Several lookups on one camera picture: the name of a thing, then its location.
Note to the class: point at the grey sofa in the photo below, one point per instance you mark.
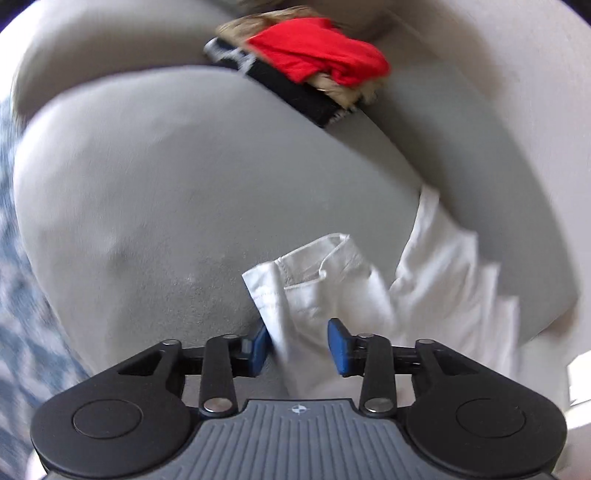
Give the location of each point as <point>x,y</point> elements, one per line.
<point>207,184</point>

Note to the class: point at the white pants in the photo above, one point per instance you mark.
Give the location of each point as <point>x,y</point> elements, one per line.
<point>351,300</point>

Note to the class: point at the tan furry garment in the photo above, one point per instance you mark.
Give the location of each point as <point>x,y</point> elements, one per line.
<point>339,90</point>

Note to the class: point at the black and white garment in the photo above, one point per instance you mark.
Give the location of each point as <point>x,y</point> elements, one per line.
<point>281,78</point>

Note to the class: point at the red garment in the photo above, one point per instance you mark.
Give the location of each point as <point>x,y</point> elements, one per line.
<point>318,50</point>

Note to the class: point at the blue and white patterned rug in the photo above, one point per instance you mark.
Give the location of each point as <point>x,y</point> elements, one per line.
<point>23,300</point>

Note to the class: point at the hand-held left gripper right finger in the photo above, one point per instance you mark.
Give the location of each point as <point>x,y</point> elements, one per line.
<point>337,344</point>

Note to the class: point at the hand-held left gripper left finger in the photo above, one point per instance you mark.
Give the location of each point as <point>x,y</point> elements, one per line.
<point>259,347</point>

